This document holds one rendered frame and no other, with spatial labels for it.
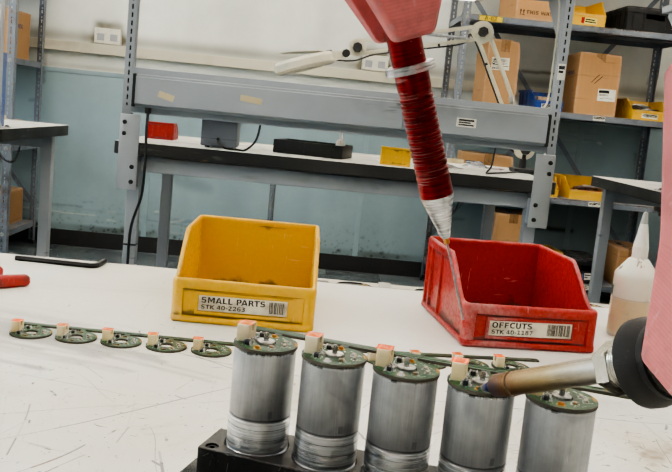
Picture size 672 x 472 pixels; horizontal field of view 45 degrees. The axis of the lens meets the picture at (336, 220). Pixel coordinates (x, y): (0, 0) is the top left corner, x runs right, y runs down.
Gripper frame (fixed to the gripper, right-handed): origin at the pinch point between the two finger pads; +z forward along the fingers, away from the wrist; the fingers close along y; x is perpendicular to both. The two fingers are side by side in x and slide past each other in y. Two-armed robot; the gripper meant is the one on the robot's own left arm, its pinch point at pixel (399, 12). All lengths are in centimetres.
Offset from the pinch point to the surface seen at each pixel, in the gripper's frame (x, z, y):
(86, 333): 12.3, 15.4, 27.9
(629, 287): -26.6, 25.5, 25.5
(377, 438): 3.4, 14.6, 1.9
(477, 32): -142, 23, 237
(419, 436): 2.1, 14.7, 1.2
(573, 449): -2.0, 15.4, -2.3
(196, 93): -37, 17, 228
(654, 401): -1.3, 11.0, -7.7
